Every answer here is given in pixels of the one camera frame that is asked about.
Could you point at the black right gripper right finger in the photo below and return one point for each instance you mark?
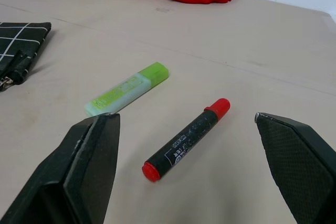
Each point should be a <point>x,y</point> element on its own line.
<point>296,161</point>

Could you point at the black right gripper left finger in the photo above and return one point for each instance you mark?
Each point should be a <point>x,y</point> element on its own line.
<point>78,171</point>

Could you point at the black grid pencil pouch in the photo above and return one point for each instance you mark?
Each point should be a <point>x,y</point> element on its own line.
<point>18,48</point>

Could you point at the green highlighter pen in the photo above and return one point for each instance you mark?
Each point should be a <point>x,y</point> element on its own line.
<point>126,91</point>

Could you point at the black marker with red cap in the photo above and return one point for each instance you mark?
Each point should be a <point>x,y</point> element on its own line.
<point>187,141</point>

